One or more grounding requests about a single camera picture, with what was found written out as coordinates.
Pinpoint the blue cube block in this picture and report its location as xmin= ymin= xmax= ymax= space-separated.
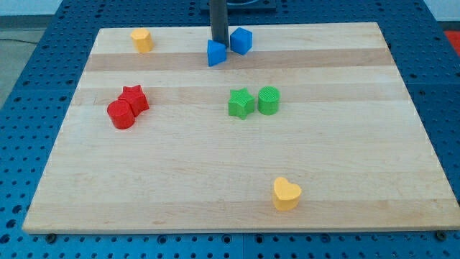
xmin=230 ymin=27 xmax=252 ymax=55

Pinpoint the green cylinder block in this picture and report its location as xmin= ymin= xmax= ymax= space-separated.
xmin=257 ymin=86 xmax=280 ymax=115

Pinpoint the green star block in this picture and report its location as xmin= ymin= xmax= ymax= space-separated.
xmin=228 ymin=88 xmax=255 ymax=120

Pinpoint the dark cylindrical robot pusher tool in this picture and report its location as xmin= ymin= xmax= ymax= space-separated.
xmin=209 ymin=0 xmax=229 ymax=48

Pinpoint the yellow heart block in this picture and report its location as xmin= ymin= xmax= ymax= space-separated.
xmin=272 ymin=177 xmax=302 ymax=212

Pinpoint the red star block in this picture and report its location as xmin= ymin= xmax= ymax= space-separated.
xmin=118 ymin=85 xmax=150 ymax=117

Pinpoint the red cylinder block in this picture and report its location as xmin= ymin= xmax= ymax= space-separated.
xmin=107 ymin=100 xmax=135 ymax=130

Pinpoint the blue triangle block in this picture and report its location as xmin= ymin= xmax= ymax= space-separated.
xmin=207 ymin=40 xmax=226 ymax=67

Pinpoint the light wooden board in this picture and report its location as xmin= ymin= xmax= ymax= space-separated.
xmin=23 ymin=22 xmax=459 ymax=234

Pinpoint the yellow hexagon block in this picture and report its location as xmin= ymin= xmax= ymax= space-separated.
xmin=130 ymin=28 xmax=154 ymax=53

